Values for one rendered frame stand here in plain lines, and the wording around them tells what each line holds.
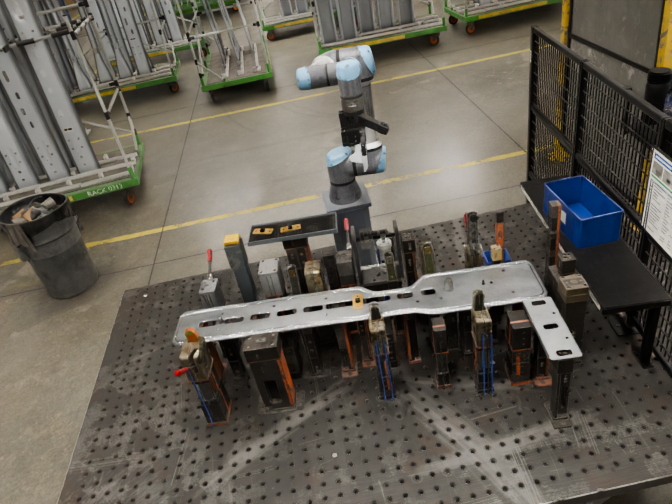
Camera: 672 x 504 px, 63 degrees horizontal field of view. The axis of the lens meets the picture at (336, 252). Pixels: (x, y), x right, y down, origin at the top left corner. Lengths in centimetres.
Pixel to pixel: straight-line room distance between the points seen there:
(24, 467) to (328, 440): 200
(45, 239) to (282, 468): 290
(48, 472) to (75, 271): 168
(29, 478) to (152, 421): 128
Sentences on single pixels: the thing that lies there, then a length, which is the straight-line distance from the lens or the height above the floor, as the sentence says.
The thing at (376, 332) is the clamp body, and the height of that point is 104.
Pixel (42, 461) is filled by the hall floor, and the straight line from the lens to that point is 355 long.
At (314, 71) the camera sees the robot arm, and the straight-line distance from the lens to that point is 194.
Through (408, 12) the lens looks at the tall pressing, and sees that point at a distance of 910.
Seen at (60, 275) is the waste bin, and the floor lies 22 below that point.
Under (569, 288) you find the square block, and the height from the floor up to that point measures 105.
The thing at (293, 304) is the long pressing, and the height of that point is 100.
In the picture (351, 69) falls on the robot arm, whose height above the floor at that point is 181.
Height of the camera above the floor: 231
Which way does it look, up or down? 34 degrees down
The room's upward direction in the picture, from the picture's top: 12 degrees counter-clockwise
